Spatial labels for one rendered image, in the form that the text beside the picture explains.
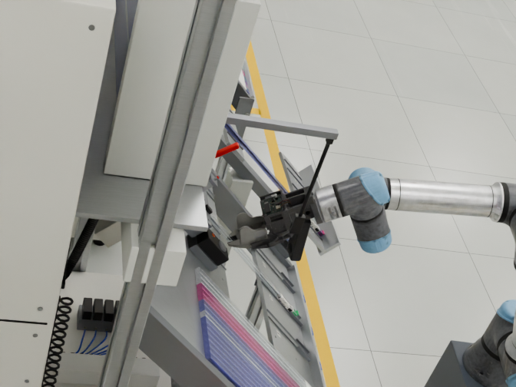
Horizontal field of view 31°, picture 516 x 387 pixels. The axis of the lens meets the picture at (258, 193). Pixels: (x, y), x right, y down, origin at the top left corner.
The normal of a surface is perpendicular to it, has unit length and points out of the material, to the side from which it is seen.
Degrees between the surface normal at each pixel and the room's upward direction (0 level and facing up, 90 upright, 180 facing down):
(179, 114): 90
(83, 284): 0
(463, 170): 0
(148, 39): 90
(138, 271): 90
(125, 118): 90
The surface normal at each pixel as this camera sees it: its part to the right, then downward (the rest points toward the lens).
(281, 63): 0.26, -0.77
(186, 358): 0.14, 0.63
